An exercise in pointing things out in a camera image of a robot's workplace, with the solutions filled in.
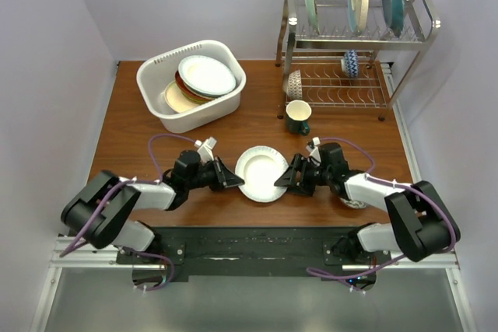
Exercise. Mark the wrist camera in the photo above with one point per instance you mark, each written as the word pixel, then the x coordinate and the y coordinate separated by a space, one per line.
pixel 205 149
pixel 313 147

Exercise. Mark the beige plate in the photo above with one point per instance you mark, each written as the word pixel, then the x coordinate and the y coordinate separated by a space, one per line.
pixel 177 100

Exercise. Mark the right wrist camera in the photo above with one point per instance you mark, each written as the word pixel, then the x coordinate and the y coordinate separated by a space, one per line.
pixel 313 147

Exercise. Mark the black white floral bowl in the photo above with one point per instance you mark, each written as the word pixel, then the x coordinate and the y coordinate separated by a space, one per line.
pixel 353 203

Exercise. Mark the blue zigzag cup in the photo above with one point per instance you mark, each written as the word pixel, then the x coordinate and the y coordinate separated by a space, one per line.
pixel 350 64

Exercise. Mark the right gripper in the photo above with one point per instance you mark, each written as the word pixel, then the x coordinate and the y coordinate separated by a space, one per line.
pixel 300 163

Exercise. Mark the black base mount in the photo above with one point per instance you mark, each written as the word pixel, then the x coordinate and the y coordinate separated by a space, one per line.
pixel 259 251

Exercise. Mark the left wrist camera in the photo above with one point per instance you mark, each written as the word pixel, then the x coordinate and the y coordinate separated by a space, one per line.
pixel 205 149

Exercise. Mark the steel dish rack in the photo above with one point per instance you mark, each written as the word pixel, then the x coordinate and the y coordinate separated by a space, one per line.
pixel 386 62

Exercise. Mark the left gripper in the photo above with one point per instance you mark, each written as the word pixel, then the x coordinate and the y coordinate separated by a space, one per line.
pixel 223 177

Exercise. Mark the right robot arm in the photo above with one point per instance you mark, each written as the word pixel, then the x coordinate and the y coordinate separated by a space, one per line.
pixel 420 223

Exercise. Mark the white scalloped plate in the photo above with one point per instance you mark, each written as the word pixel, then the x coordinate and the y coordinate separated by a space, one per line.
pixel 206 76
pixel 260 167

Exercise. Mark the dark green mug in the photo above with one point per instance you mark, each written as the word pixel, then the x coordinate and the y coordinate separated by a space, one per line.
pixel 298 113

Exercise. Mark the red fluted plate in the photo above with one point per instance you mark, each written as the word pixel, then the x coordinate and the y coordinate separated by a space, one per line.
pixel 194 97

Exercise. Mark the patterned bowl in rack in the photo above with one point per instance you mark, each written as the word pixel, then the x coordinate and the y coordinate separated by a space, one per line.
pixel 294 86

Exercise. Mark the white plastic bin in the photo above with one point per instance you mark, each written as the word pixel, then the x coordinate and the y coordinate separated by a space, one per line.
pixel 157 73

